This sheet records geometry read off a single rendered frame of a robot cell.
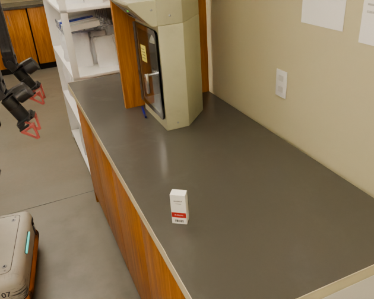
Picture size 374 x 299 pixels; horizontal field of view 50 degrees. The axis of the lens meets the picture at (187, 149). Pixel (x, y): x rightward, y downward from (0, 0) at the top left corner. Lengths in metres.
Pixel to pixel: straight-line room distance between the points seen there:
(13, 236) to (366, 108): 1.95
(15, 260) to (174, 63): 1.33
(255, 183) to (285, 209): 0.18
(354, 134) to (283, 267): 0.56
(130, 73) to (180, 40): 0.45
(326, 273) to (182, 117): 1.01
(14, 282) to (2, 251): 0.24
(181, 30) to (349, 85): 0.72
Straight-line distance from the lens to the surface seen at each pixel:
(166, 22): 1.70
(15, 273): 2.28
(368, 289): 1.24
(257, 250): 1.16
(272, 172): 1.49
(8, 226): 2.61
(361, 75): 1.39
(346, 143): 1.50
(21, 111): 1.83
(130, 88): 2.11
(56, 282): 2.55
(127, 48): 2.05
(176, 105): 1.80
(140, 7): 1.65
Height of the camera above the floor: 1.72
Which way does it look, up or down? 28 degrees down
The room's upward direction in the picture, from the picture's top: 4 degrees counter-clockwise
